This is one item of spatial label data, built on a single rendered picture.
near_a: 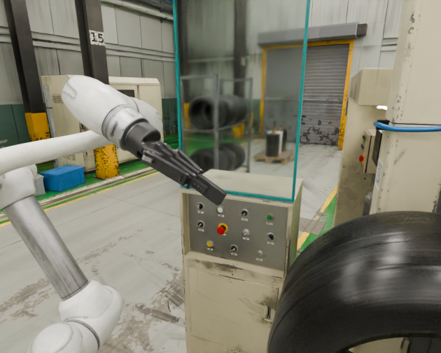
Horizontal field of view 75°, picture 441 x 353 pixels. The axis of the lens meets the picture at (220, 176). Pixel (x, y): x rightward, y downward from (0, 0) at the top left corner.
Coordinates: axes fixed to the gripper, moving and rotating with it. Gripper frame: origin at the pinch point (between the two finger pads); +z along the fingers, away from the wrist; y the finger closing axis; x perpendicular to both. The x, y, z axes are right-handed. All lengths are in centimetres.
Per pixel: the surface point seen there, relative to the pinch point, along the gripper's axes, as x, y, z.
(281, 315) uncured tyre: -12.8, -0.7, 25.8
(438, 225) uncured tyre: 16.9, -11.9, 38.7
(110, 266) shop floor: -205, -157, -93
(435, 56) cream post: 45, -28, 21
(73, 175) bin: -286, -324, -328
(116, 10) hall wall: -18, -693, -729
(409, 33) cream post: 47, -27, 14
